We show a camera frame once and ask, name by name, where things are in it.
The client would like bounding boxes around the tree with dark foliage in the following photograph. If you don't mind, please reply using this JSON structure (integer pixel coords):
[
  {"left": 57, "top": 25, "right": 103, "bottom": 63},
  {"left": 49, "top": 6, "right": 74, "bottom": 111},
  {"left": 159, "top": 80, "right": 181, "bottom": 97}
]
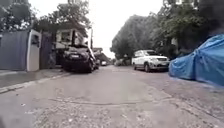
[{"left": 0, "top": 0, "right": 92, "bottom": 34}]

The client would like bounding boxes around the white SUV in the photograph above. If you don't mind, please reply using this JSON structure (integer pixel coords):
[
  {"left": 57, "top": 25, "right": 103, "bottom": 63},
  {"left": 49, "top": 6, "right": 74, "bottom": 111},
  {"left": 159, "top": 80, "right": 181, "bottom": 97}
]
[{"left": 131, "top": 49, "right": 171, "bottom": 73}]

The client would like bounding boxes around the two-storey building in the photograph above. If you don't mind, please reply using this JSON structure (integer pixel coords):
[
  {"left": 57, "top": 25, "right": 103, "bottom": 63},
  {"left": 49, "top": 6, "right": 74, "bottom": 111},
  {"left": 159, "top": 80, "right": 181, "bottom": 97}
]
[{"left": 53, "top": 20, "right": 89, "bottom": 66}]

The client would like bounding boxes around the black car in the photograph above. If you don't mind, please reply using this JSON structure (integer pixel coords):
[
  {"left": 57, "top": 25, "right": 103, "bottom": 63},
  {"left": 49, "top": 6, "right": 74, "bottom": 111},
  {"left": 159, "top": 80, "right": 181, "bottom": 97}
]
[{"left": 60, "top": 45, "right": 100, "bottom": 74}]

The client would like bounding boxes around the grey concrete road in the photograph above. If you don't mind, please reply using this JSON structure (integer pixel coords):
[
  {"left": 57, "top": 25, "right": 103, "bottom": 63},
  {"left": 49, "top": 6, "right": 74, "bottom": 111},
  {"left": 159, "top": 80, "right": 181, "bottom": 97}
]
[{"left": 0, "top": 64, "right": 224, "bottom": 128}]

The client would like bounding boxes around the concrete sidewalk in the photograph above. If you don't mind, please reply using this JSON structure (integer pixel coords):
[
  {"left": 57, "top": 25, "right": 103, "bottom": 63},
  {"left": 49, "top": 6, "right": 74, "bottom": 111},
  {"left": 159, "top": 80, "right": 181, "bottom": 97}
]
[{"left": 0, "top": 67, "right": 72, "bottom": 95}]

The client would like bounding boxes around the grey metal gate wall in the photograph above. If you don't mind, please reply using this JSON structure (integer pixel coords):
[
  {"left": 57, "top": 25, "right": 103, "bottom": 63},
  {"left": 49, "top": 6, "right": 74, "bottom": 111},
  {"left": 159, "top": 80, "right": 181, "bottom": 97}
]
[{"left": 0, "top": 28, "right": 54, "bottom": 72}]

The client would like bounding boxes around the utility pole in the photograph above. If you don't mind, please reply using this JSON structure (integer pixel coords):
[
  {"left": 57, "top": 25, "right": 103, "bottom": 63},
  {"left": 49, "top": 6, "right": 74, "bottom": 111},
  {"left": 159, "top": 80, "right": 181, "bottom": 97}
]
[{"left": 89, "top": 27, "right": 94, "bottom": 51}]

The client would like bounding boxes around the blue tarpaulin cover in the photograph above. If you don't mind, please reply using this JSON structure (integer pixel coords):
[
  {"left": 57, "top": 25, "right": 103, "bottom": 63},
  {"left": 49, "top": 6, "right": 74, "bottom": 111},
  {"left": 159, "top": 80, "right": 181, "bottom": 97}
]
[{"left": 168, "top": 33, "right": 224, "bottom": 88}]

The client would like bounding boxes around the row of trees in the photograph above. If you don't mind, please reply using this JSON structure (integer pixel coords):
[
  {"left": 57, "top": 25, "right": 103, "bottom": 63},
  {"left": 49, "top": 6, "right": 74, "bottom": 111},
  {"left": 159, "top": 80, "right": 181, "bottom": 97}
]
[{"left": 109, "top": 0, "right": 224, "bottom": 66}]

